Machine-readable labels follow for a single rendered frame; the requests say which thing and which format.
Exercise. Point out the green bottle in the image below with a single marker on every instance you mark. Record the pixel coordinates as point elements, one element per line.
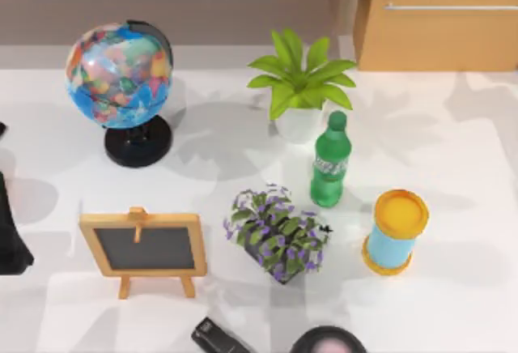
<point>329,167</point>

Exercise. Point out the purple flowers in black pot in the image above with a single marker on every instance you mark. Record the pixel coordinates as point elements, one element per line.
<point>279,235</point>

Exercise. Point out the green plant in white pot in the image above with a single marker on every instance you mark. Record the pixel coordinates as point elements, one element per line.
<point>299,82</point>

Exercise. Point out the wooden framed blackboard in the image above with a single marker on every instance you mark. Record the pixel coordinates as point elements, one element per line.
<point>143,247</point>

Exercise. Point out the blue and yellow can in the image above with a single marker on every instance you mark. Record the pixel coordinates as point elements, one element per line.
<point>394,235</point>

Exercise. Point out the multicoloured globe on black stand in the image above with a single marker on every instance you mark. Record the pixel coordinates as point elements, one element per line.
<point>117,73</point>

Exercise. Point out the wooden open shelf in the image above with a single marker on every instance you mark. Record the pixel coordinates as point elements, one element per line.
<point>174,9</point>

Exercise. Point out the black stapler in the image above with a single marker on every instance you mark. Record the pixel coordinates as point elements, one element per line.
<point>216,338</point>

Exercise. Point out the wooden cupboard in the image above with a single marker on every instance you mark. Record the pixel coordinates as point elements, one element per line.
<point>437,33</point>

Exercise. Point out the wooden drawer front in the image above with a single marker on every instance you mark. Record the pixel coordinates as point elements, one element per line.
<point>449,41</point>

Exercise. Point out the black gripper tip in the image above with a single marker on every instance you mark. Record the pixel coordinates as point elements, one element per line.
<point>10,235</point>

